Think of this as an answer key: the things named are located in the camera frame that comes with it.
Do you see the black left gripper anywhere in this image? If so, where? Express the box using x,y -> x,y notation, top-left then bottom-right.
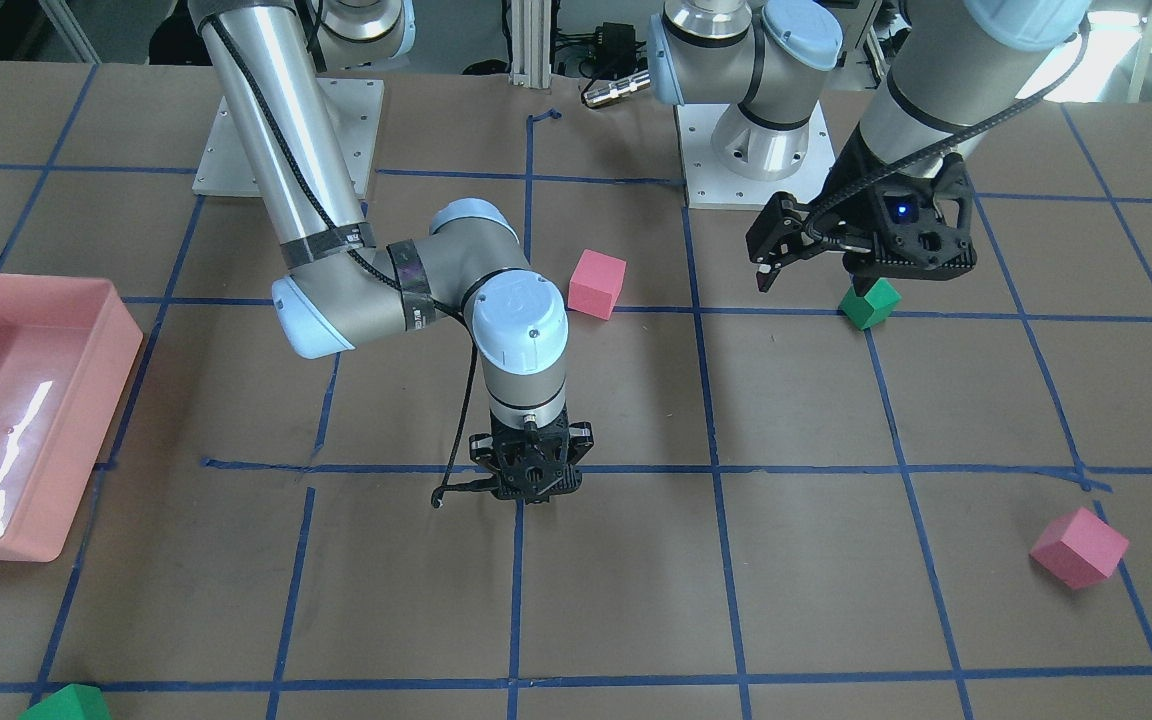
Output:
745,152 -> 967,293

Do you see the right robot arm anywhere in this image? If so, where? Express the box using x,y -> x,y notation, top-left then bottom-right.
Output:
188,1 -> 594,507

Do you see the pink plastic bin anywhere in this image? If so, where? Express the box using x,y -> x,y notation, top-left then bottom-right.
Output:
0,273 -> 142,562

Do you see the aluminium frame post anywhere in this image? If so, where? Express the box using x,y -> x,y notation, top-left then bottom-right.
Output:
508,0 -> 554,90

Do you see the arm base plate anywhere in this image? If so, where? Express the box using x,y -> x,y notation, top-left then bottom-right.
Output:
192,78 -> 384,199
676,105 -> 835,210

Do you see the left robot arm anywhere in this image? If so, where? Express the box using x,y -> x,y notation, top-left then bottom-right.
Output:
646,1 -> 1089,293

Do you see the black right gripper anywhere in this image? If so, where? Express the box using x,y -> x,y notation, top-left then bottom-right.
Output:
468,410 -> 594,503

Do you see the pink foam cube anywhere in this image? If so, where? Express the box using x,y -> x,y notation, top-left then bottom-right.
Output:
1029,509 -> 1130,591
567,249 -> 627,323

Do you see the pink foam cube centre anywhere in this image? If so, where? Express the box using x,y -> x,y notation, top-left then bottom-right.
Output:
567,249 -> 627,323

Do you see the green foam cube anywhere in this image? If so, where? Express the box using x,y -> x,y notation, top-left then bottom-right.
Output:
838,278 -> 902,331
18,684 -> 111,720

